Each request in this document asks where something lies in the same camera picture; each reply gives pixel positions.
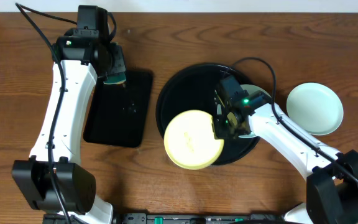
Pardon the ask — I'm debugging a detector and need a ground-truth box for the black round tray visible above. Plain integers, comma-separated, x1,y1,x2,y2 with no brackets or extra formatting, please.
155,63,260,166

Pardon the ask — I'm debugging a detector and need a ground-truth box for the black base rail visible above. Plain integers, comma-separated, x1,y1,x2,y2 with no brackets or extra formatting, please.
42,212,291,224

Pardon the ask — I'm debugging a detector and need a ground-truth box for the black rectangular tray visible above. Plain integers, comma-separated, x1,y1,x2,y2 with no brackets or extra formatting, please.
83,70,153,147

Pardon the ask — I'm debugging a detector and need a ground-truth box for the light blue plate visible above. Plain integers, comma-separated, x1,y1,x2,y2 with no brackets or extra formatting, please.
286,83,344,136
225,84,271,138

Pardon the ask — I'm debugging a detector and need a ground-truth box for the green scouring sponge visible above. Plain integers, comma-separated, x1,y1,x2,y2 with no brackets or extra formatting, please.
104,72,127,85

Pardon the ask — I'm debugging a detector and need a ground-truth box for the yellow plate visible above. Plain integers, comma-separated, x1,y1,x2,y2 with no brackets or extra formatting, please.
163,110,224,170

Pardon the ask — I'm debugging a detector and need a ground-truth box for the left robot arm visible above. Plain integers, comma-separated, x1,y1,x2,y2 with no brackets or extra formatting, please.
12,26,114,223

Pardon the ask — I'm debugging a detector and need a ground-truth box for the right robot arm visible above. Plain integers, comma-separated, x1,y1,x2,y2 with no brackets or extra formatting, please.
214,91,358,223

